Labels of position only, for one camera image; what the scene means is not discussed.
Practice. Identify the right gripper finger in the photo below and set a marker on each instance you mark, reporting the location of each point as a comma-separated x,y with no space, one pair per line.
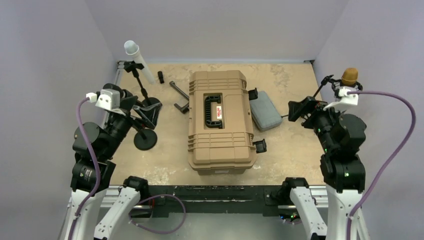
297,111
306,104

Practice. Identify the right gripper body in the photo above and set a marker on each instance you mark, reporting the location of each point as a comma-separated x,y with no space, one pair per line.
319,119

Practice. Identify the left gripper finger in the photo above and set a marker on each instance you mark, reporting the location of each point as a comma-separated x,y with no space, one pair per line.
145,120
148,110

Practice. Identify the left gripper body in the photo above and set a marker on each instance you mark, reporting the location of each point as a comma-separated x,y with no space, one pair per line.
125,111

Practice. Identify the black round-base stand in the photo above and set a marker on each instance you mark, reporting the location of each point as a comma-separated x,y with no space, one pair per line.
132,67
145,139

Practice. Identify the white microphone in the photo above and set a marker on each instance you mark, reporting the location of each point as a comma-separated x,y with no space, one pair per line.
133,50

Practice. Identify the tan plastic tool case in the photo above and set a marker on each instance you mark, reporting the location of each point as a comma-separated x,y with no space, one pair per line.
220,127

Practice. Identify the black round-base stand front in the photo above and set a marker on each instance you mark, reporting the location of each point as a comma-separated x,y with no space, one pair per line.
145,139

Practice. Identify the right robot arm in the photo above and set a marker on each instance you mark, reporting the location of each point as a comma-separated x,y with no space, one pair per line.
340,136

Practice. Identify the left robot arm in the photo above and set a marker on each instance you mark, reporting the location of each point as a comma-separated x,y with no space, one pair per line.
94,147

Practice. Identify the black tripod mic stand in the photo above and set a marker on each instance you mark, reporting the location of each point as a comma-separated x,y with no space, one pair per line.
335,84

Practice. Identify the gold microphone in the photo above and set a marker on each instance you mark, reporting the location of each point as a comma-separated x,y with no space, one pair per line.
349,77

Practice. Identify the grey zip pouch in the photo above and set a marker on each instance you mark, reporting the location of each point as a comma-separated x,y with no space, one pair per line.
264,113

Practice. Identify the small black clip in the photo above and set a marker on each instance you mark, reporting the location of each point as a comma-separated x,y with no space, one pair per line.
161,77

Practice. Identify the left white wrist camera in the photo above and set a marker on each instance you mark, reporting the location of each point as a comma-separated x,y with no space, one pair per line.
107,99

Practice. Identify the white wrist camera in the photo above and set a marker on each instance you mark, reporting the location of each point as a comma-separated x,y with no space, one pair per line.
107,99
343,100

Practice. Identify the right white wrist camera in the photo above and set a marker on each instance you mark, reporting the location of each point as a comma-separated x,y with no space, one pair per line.
343,100

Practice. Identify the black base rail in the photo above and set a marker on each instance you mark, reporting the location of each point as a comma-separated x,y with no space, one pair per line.
266,200

